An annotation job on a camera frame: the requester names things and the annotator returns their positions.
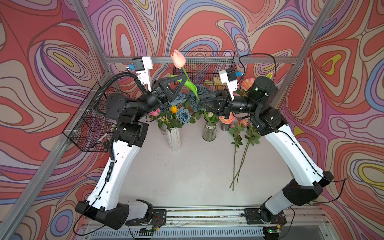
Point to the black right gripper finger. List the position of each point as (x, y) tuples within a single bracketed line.
[(219, 96), (213, 107)]

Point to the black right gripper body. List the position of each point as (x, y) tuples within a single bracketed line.
[(240, 105)]

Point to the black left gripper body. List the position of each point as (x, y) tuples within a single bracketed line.
[(154, 100)]

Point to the pink peony bunch glass vase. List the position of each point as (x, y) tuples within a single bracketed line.
[(227, 121)]

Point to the pink tulip green stem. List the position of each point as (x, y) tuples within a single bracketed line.
[(179, 62)]

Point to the clear ribbed glass vase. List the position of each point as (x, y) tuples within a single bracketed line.
[(209, 131)]

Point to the light pink rose stem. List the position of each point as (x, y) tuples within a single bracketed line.
[(252, 136)]

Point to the pink peony flower branch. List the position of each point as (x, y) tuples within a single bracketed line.
[(243, 138)]

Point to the white ribbed ceramic vase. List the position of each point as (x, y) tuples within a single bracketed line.
[(174, 139)]

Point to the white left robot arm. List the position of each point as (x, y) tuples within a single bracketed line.
[(103, 204)]

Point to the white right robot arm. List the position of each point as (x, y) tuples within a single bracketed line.
[(309, 180)]

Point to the blue rose bunch glass vase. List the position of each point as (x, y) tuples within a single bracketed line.
[(194, 100)]

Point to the yellow tulip in vase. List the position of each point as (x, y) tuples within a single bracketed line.
[(173, 109)]

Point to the blue rose bunch white vase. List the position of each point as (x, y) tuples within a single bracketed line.
[(167, 120)]

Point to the yellow sponge in basket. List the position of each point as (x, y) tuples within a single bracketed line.
[(215, 81)]

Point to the magenta rose stem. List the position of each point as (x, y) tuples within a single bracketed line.
[(154, 114)]

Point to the clear pen holder jar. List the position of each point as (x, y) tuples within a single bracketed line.
[(224, 127)]

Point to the pink peony branch right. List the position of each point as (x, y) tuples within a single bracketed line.
[(249, 82)]

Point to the white marker in basket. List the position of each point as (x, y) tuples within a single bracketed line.
[(99, 140)]

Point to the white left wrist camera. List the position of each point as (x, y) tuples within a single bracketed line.
[(142, 67)]

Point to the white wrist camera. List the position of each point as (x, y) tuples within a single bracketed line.
[(230, 77), (142, 67)]

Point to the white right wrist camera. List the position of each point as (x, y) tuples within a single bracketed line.
[(230, 77)]

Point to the black wire basket back wall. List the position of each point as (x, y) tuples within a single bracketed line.
[(204, 65)]

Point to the black wire basket wall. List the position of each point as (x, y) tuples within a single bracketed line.
[(204, 65), (86, 127)]

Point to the black wire basket left wall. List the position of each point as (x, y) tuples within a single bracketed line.
[(86, 127)]

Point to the metal base rail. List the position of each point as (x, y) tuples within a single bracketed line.
[(218, 223)]

